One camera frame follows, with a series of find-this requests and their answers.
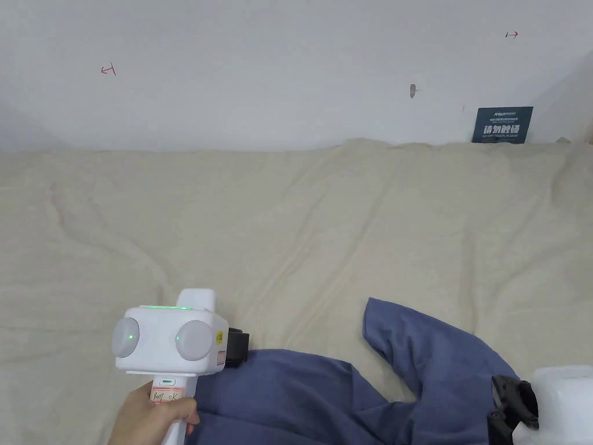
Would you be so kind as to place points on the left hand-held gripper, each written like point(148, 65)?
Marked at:
point(162, 340)

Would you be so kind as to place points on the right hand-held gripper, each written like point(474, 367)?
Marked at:
point(567, 403)

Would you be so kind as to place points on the dark blue shirt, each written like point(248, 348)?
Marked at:
point(287, 403)

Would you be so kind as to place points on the person's left hand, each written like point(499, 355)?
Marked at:
point(139, 419)

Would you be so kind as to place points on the bed with beige sheet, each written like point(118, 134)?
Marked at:
point(278, 222)

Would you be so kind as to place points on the dark sign card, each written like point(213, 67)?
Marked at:
point(502, 125)

